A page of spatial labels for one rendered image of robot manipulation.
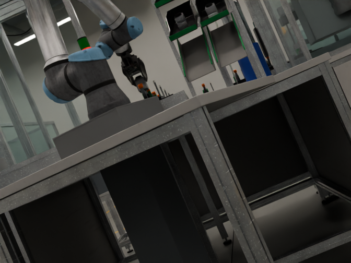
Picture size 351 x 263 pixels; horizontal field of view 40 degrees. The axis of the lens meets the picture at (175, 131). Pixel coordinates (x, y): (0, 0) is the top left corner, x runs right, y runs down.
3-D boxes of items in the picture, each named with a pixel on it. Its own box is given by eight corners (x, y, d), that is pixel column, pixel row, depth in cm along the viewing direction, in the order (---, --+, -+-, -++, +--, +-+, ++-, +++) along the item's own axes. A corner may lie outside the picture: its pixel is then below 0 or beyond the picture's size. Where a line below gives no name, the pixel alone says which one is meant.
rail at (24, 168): (193, 111, 203) (183, 87, 203) (3, 195, 210) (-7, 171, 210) (194, 112, 209) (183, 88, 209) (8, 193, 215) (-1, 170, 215)
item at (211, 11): (220, 18, 212) (213, 3, 209) (210, 22, 213) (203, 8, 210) (219, 13, 219) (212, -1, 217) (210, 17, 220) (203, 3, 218)
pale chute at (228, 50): (248, 56, 208) (245, 48, 205) (220, 69, 212) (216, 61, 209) (235, 20, 228) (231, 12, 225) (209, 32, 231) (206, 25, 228)
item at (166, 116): (201, 106, 117) (196, 95, 117) (-28, 212, 159) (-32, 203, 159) (276, 81, 179) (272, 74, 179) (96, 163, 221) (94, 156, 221)
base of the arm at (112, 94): (114, 108, 155) (101, 80, 154) (81, 124, 162) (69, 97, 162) (139, 100, 168) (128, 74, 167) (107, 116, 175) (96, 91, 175)
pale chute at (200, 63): (216, 70, 209) (212, 62, 206) (188, 82, 213) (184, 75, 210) (205, 33, 229) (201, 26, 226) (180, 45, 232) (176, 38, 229)
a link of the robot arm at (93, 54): (98, 82, 156) (82, 43, 156) (72, 97, 164) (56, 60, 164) (122, 76, 166) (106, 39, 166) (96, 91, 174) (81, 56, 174)
